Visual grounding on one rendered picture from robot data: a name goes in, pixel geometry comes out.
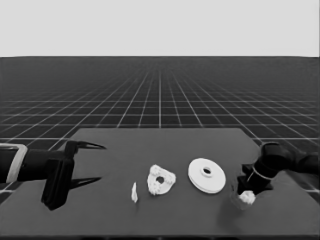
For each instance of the large thick white disc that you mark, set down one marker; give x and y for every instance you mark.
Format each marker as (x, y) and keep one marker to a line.
(216, 182)

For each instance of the small white T-shaped piece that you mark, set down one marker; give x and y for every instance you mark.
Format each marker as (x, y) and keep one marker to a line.
(134, 194)

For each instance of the white round carrier with pins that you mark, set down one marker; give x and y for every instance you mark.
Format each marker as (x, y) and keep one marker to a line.
(165, 189)

